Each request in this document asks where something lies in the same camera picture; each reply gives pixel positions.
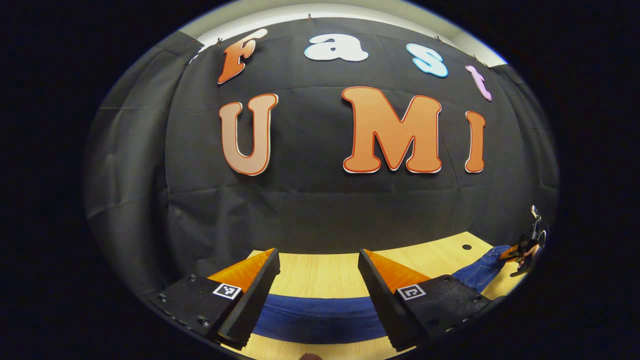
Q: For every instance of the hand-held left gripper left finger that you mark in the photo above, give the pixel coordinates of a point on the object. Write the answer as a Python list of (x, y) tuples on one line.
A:
[(255, 300)]

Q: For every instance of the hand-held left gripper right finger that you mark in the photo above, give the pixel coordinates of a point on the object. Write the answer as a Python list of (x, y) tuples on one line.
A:
[(385, 305)]

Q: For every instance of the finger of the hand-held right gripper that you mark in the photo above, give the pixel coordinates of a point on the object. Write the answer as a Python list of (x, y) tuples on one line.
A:
[(511, 252)]

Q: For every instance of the blue denim jeans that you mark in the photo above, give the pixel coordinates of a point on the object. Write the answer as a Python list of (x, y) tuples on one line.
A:
[(320, 315)]

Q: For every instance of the black backdrop cloth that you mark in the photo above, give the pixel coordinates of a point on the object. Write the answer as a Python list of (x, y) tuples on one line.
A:
[(310, 210)]

